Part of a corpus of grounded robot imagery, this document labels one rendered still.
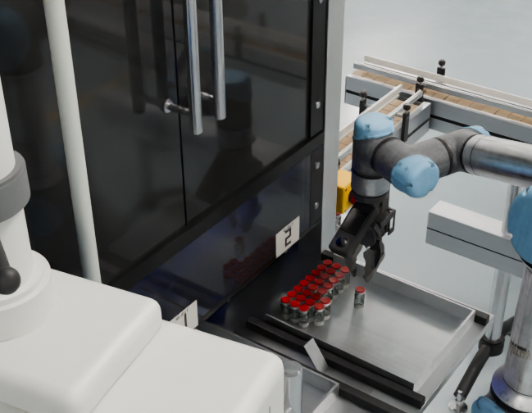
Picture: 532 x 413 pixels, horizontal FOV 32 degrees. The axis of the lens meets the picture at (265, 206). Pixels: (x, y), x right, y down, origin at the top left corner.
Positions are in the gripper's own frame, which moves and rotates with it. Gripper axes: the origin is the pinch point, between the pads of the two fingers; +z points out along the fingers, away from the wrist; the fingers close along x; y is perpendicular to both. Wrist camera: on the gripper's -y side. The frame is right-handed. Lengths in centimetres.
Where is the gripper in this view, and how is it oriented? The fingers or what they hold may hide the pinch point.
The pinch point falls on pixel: (359, 275)
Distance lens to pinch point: 192.2
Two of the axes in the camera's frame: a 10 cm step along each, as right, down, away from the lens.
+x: -8.1, -3.2, 5.0
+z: 0.1, 8.4, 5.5
